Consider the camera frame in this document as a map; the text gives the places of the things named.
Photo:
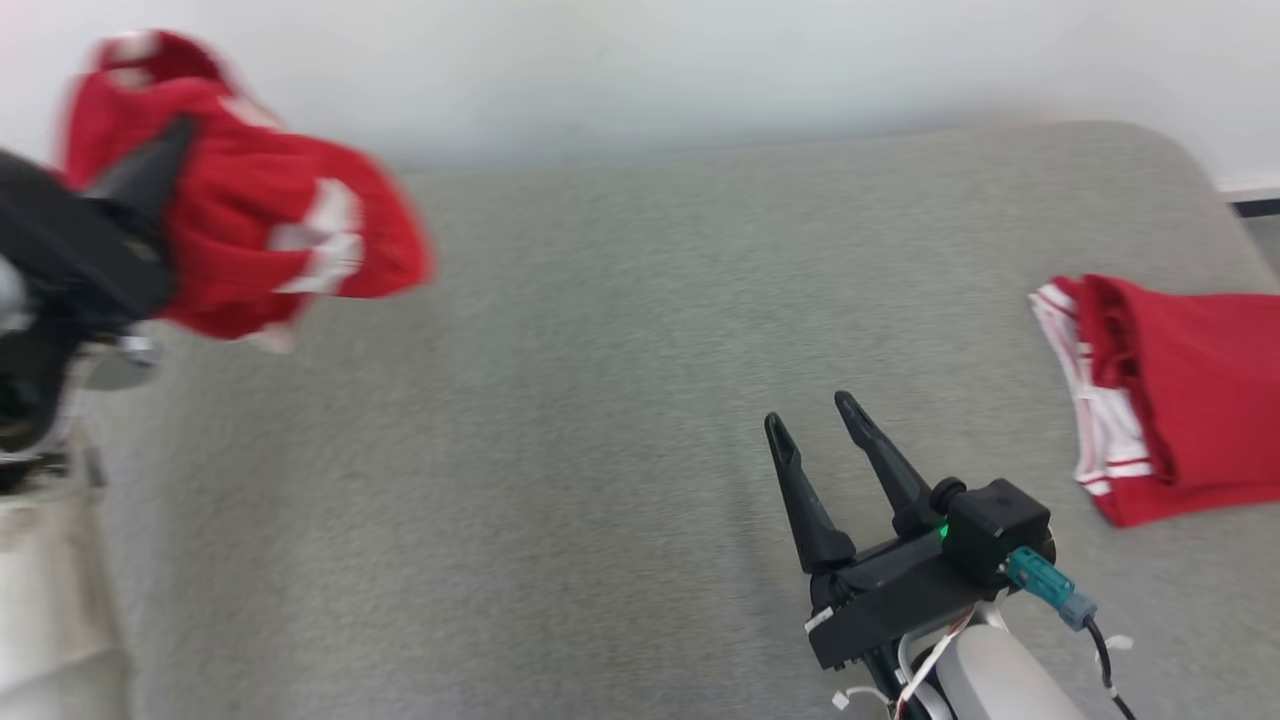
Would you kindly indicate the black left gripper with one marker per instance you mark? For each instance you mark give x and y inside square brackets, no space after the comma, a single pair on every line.
[70,250]

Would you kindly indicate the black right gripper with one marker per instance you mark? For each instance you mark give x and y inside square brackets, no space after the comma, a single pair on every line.
[890,600]

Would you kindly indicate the red shorts with white stripe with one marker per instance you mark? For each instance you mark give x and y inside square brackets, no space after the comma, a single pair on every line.
[250,200]

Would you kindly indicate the red basketball jersey white sleeves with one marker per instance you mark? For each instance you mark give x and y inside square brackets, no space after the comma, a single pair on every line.
[1200,390]

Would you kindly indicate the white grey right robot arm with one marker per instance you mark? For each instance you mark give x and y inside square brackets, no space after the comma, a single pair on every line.
[990,680]

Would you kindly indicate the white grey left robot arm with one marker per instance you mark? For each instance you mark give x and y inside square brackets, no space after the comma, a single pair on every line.
[40,560]

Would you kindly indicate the grey fabric sofa seat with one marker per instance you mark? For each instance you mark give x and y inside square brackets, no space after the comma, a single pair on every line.
[600,400]

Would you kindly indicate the black skirting board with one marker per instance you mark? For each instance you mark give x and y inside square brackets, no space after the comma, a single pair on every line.
[1258,207]

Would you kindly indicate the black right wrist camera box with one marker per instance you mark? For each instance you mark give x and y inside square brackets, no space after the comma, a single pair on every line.
[995,525]

